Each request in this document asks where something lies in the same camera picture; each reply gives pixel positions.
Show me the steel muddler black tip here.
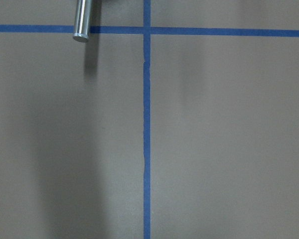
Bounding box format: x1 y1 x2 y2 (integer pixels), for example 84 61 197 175
73 0 92 43

